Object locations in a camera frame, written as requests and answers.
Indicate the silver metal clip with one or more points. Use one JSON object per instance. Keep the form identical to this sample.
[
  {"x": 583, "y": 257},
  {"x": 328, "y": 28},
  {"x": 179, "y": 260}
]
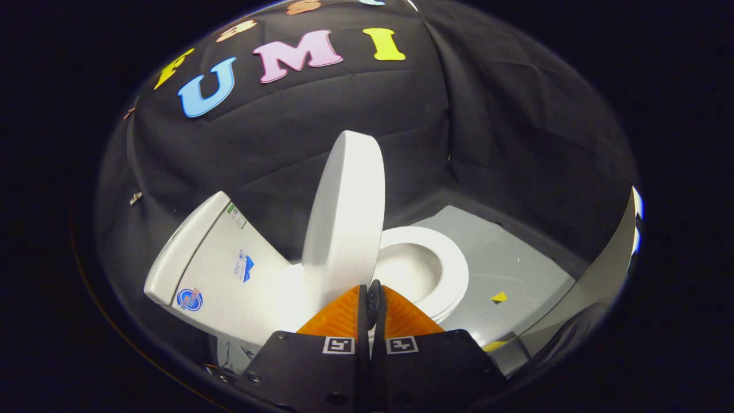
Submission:
[{"x": 136, "y": 198}]

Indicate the white board panel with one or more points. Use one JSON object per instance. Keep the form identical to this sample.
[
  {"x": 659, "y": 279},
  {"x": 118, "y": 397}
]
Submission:
[{"x": 596, "y": 281}]

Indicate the red clip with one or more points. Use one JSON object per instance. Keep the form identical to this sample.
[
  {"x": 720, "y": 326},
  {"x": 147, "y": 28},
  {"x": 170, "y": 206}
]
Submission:
[{"x": 129, "y": 112}]

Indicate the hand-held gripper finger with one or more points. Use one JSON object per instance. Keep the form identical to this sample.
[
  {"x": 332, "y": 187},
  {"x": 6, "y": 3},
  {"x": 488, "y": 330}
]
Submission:
[
  {"x": 375, "y": 310},
  {"x": 363, "y": 321}
]

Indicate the white toilet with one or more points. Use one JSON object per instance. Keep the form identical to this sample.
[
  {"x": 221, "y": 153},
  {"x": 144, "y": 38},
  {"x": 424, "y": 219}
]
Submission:
[{"x": 269, "y": 301}]

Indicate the yellow floor tape piece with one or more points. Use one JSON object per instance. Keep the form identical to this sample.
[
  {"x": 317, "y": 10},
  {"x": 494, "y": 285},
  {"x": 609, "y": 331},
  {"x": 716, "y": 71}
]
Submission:
[{"x": 499, "y": 297}]

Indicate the black backdrop cloth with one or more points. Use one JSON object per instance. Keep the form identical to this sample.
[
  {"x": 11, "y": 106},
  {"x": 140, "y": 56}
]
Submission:
[{"x": 487, "y": 115}]

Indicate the white toilet lid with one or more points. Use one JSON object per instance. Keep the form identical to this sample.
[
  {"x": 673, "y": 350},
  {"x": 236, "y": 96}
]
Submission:
[{"x": 344, "y": 229}]

